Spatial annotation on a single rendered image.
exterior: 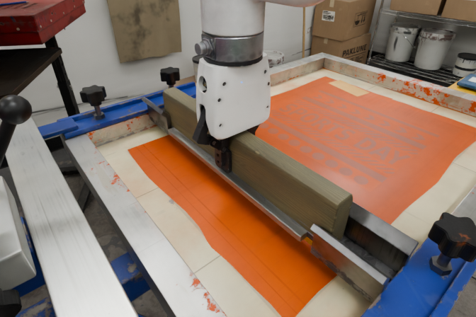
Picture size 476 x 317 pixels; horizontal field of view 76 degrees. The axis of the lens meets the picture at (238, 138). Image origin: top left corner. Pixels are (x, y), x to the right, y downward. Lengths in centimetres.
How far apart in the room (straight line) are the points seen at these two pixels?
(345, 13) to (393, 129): 293
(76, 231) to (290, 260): 25
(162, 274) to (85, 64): 218
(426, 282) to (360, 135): 36
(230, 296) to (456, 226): 24
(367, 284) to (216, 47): 30
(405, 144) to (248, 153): 37
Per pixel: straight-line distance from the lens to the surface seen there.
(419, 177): 60
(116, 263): 48
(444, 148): 70
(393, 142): 68
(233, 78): 37
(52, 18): 131
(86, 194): 204
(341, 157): 59
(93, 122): 64
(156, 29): 251
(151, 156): 59
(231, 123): 40
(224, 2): 35
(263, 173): 40
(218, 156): 45
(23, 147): 53
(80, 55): 243
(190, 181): 51
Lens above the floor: 128
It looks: 32 degrees down
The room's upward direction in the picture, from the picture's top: straight up
